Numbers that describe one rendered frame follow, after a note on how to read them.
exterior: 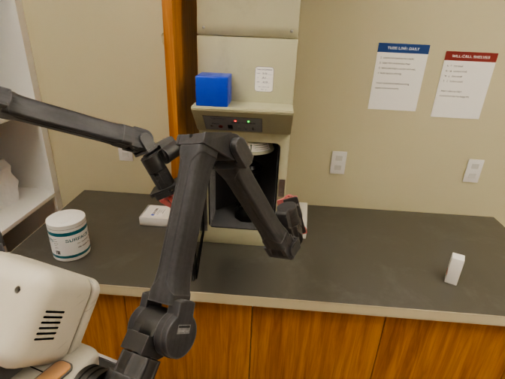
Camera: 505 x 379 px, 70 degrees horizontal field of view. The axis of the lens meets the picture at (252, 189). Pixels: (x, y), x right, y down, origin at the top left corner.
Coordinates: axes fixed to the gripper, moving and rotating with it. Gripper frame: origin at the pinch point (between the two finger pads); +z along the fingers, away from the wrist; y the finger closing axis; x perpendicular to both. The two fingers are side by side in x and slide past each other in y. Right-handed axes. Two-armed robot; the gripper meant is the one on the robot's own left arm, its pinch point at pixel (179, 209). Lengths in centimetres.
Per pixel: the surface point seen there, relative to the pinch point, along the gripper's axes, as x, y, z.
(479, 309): 13, -77, 66
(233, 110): -9.6, -27.4, -20.3
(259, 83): -20.4, -37.6, -22.8
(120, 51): -68, 15, -53
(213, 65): -21.6, -26.1, -34.0
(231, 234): -21.1, -4.9, 26.8
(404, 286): 3, -58, 57
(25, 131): -71, 78, -39
